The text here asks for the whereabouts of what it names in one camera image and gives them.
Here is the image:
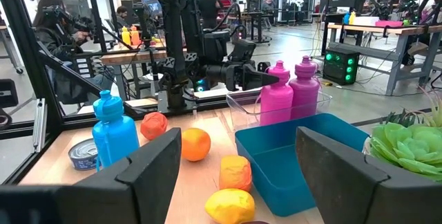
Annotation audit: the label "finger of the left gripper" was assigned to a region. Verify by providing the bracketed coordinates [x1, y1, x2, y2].
[242, 63, 280, 92]

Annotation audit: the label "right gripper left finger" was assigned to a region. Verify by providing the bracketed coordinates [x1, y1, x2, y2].
[0, 127, 182, 224]

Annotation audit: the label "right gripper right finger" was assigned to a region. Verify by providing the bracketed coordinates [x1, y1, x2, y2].
[296, 126, 442, 224]

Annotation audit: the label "bright pink squeeze bottle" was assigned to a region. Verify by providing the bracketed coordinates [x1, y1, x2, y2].
[259, 59, 295, 127]

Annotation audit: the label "purple pink squeeze bottle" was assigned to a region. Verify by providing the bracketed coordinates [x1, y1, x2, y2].
[289, 55, 321, 120]

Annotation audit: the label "blue plastic squeeze bottle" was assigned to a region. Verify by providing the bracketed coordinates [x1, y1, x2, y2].
[92, 89, 141, 174]

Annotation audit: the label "round orange toy fruit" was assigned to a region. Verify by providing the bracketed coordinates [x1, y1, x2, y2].
[180, 127, 212, 163]
[218, 154, 253, 194]

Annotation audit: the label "red orange toy fruit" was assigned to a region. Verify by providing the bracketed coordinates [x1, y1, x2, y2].
[140, 111, 169, 141]

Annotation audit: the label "clear plastic container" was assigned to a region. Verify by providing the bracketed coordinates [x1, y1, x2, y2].
[226, 90, 334, 132]

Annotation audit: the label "silver tin can navy label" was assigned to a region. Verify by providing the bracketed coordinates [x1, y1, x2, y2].
[67, 138, 99, 172]

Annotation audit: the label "potted succulent white pot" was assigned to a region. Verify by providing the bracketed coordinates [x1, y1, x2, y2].
[362, 85, 442, 183]

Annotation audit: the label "person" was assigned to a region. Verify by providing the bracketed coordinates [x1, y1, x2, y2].
[197, 0, 222, 30]
[261, 0, 278, 23]
[32, 0, 117, 106]
[115, 5, 131, 30]

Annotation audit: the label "black computer green lights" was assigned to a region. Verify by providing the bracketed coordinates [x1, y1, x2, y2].
[322, 46, 361, 86]

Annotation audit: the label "teal plastic tray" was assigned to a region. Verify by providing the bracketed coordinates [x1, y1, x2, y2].
[234, 113, 371, 218]

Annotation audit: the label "wooden table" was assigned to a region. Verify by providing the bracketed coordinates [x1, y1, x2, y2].
[99, 42, 189, 100]

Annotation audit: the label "small orange bottle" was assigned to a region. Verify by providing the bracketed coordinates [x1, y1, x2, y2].
[130, 25, 142, 46]

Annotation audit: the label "small yellow bottle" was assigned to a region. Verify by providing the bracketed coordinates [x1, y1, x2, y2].
[120, 26, 132, 46]

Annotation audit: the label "white box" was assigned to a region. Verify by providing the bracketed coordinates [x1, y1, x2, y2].
[354, 15, 381, 27]

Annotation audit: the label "yellow toy lemon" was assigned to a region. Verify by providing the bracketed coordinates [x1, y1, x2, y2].
[204, 187, 257, 224]

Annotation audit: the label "black panel white labels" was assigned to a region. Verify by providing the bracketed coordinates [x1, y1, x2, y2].
[74, 56, 93, 80]

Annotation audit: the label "pink tray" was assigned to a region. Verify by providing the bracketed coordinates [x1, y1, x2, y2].
[374, 19, 404, 28]

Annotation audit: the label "wooden workbench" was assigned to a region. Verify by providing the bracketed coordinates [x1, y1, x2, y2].
[326, 23, 442, 97]

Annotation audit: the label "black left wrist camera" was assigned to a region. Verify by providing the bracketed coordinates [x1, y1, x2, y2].
[229, 38, 257, 63]

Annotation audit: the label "silver aluminium bracket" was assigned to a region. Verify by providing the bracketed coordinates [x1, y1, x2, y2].
[32, 97, 48, 153]

